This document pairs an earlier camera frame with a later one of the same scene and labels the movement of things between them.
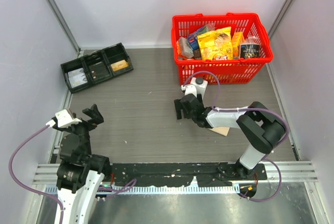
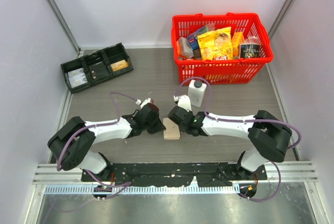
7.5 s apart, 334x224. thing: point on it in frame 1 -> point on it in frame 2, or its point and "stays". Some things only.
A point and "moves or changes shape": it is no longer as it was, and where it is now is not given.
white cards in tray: x=77 y=78 stays
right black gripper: x=178 y=105 -> x=181 y=128
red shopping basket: x=236 y=47 stays
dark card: x=98 y=70 stays
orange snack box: x=237 y=38 stays
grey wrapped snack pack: x=186 y=48 stays
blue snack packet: x=193 y=37 stays
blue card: x=223 y=130 moves or changes shape
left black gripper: x=96 y=118 -> x=158 y=127
